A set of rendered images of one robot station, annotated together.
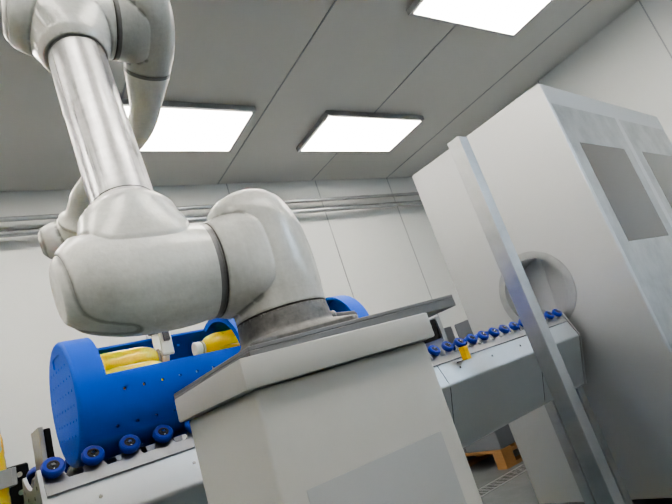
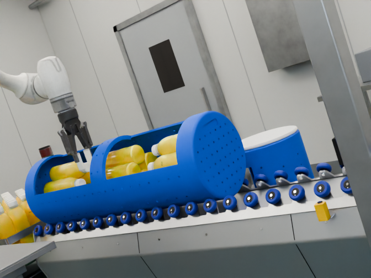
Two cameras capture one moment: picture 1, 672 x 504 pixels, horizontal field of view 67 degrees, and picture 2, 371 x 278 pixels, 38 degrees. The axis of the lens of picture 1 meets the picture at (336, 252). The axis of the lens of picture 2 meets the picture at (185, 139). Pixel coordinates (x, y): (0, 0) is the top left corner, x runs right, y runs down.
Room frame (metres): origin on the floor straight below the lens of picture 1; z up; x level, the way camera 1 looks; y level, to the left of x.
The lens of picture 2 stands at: (1.39, -1.59, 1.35)
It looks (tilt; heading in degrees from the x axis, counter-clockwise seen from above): 6 degrees down; 81
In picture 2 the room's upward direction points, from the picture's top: 19 degrees counter-clockwise
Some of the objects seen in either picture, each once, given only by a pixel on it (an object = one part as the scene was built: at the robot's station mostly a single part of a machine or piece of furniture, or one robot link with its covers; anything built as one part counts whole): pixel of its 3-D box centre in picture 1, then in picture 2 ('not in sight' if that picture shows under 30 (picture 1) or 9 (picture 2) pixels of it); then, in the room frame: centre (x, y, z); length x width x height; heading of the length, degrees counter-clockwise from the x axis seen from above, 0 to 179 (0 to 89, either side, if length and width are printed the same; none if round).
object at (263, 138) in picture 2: not in sight; (263, 138); (2.01, 0.43, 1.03); 0.28 x 0.28 x 0.01
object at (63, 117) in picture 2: not in sight; (70, 122); (1.33, 0.51, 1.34); 0.08 x 0.07 x 0.09; 42
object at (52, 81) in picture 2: not in sight; (52, 78); (1.32, 0.52, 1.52); 0.13 x 0.11 x 0.16; 124
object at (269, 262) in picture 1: (258, 254); not in sight; (0.83, 0.13, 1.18); 0.18 x 0.16 x 0.22; 125
